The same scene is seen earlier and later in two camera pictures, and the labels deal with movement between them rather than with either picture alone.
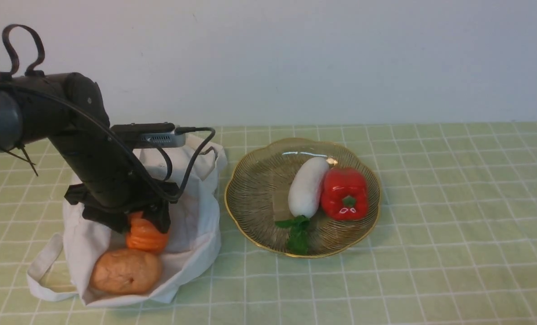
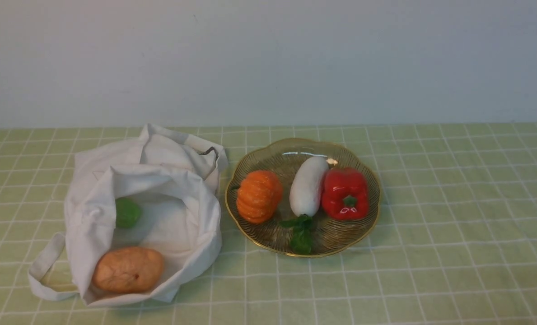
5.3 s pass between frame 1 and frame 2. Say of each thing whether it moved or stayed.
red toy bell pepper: stayed
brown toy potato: stayed
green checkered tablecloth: stayed
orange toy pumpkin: moved
